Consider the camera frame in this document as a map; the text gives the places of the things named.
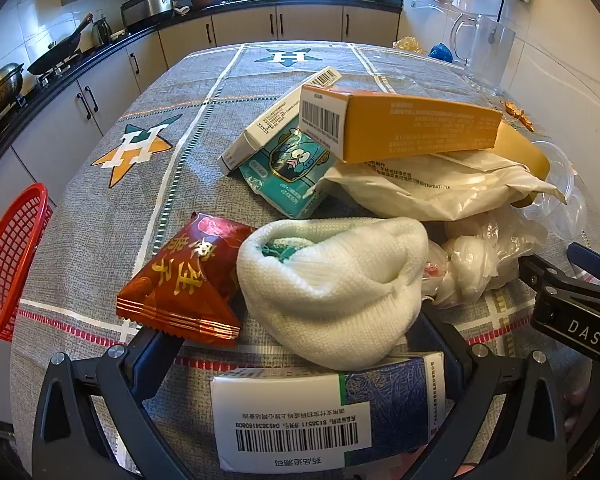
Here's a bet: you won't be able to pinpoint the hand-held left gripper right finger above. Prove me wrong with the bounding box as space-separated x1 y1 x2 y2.
415 312 568 480

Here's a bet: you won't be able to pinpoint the knotted white plastic bag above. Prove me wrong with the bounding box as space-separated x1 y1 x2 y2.
422 205 548 311

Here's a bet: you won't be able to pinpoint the cream plastic bag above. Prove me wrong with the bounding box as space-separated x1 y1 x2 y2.
317 150 568 223

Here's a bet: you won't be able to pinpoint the red plastic basket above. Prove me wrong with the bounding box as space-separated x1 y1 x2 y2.
0 182 51 343

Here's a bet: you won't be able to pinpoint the cartoon tissue pack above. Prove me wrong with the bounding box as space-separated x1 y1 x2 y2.
238 127 338 220

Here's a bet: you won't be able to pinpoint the yellow plastic bag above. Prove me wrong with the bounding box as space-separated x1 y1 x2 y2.
394 36 425 55

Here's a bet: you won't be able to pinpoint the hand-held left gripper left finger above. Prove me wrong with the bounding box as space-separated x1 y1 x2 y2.
31 329 186 480

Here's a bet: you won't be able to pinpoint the orange carton box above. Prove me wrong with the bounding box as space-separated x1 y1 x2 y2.
299 84 504 164

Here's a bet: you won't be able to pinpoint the orange peel pieces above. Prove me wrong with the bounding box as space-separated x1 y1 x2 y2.
500 100 536 133

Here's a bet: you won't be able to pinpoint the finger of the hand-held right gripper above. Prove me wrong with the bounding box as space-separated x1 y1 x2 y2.
521 254 600 357
567 241 600 291

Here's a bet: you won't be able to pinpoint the grey base cabinets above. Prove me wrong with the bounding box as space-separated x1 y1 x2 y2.
0 6 402 411

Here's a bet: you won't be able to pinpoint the clear plastic pitcher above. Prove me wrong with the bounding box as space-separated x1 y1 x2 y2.
450 14 518 96

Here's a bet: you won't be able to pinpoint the grey star-print tablecloth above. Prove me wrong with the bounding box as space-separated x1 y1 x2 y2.
10 42 600 480

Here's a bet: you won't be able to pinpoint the steel electric cooker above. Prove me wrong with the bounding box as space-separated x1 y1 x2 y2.
120 0 175 28

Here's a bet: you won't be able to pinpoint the black countertop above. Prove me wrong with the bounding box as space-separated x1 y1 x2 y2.
0 0 403 181

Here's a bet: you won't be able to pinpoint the black gas stove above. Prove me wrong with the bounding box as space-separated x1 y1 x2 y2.
27 67 78 92

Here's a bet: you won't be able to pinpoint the yellow paper bag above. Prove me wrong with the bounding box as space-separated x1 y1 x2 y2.
495 121 553 208

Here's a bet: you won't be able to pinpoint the black frying pan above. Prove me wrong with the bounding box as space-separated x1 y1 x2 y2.
26 12 95 76

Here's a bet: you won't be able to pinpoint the blue white medicine box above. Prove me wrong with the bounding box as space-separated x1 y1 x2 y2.
210 352 448 471

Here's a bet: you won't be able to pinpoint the white knit cloth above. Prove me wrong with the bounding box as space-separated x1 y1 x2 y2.
236 216 429 372

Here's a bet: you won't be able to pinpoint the wok with steel lid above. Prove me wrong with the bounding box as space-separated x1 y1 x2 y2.
0 50 26 121

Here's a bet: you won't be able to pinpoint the red snack packet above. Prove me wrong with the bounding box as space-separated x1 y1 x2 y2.
116 211 255 348

